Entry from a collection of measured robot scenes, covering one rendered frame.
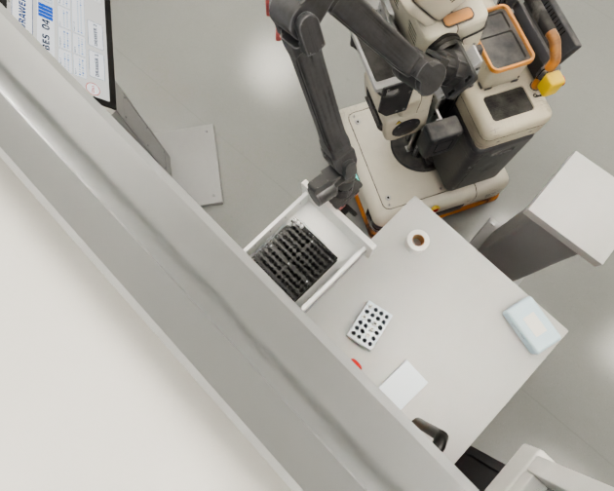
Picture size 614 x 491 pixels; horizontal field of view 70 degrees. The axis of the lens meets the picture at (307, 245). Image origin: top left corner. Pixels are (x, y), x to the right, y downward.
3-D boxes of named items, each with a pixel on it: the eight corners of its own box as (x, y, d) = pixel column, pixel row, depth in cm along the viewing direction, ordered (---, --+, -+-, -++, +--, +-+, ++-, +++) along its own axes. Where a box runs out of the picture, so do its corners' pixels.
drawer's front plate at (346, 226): (306, 192, 141) (305, 178, 130) (372, 254, 135) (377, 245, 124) (302, 196, 141) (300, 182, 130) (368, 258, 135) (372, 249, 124)
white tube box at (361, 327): (367, 301, 137) (368, 299, 133) (391, 317, 136) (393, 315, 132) (346, 335, 135) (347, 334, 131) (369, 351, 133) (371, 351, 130)
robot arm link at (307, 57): (320, 7, 73) (287, -15, 79) (292, 25, 72) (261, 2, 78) (364, 169, 109) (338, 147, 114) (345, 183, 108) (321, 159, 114)
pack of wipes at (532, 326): (499, 313, 135) (506, 311, 131) (524, 296, 136) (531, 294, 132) (530, 356, 132) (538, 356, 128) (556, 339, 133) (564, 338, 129)
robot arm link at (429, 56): (454, 61, 103) (439, 52, 106) (428, 53, 96) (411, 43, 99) (434, 98, 108) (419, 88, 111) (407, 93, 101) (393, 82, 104)
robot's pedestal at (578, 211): (489, 217, 222) (575, 146, 149) (540, 256, 217) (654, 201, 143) (453, 261, 217) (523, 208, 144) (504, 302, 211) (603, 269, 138)
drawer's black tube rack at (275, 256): (295, 223, 136) (294, 216, 130) (336, 262, 133) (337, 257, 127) (243, 273, 133) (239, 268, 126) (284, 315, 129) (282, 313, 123)
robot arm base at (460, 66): (479, 78, 105) (459, 38, 109) (460, 73, 100) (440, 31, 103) (450, 101, 112) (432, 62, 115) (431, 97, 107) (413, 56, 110)
